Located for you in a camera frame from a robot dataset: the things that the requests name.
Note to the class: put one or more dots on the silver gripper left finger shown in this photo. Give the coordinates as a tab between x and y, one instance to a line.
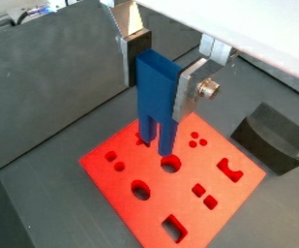
131	35

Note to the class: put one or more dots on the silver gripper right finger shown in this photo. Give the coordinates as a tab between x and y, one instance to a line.
195	81

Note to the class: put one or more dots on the silver cable connector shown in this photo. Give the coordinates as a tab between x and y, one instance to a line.
22	14

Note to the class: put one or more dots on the blue two-pronged peg object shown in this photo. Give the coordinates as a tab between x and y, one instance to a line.
156	82

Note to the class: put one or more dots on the red insertion board with holes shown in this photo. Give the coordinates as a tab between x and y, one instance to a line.
174	200

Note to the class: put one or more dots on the large grey panel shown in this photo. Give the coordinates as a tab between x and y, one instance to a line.
60	69

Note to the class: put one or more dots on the dark grey curved block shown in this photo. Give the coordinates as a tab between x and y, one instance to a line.
268	135

